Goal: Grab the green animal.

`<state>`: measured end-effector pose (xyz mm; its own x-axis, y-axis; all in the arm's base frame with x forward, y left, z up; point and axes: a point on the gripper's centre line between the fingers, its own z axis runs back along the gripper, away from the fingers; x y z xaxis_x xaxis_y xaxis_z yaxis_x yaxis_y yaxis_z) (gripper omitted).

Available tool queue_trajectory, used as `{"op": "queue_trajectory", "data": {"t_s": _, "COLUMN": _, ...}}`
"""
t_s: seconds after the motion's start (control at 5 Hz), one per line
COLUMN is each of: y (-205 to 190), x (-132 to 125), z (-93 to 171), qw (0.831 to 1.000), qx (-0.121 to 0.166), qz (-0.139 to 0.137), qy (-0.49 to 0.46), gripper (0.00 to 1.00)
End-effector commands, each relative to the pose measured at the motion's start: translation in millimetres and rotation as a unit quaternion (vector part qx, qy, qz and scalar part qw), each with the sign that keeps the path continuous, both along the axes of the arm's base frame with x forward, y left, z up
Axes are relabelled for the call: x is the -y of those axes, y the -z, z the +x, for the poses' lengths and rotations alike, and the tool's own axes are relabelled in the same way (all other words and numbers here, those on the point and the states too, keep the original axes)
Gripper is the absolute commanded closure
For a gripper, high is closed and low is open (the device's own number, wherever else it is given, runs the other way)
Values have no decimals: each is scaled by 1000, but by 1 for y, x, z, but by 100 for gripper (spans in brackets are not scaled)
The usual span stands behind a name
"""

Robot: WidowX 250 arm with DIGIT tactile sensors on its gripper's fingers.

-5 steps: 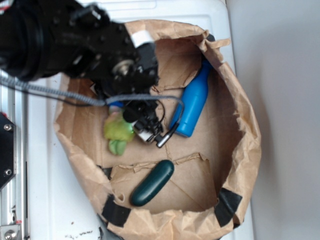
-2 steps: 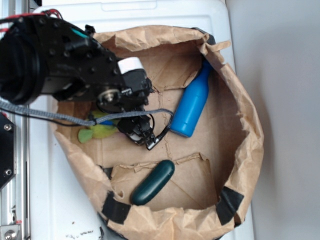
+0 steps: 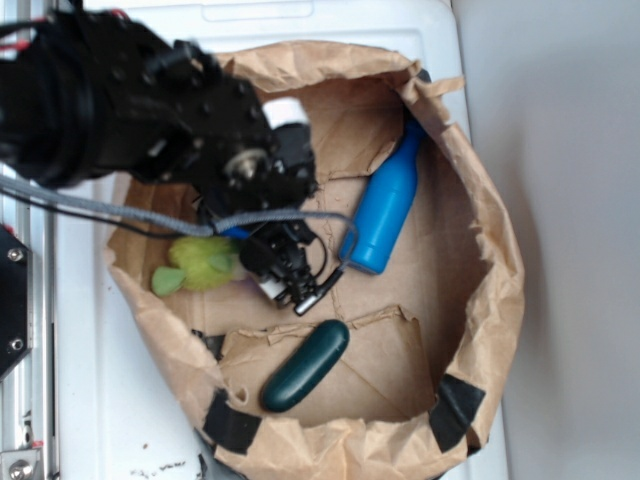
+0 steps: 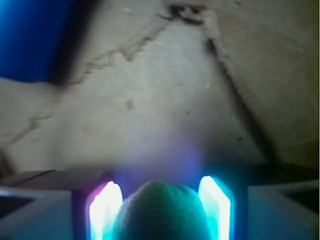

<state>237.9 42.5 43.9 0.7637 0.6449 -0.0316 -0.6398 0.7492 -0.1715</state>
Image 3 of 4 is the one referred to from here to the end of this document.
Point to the green plush animal toy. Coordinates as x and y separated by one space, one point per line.
198 264

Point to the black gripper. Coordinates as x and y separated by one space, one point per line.
259 200

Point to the blue plastic bottle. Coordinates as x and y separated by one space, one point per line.
385 205

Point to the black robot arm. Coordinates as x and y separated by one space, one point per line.
94 93

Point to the brown paper bag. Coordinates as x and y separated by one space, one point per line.
451 300

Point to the dark green capsule toy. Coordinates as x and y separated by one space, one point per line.
304 370

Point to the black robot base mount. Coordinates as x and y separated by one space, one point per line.
16 329

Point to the aluminium rail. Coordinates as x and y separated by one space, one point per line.
29 447

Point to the black tape piece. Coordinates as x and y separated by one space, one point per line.
457 403
229 428

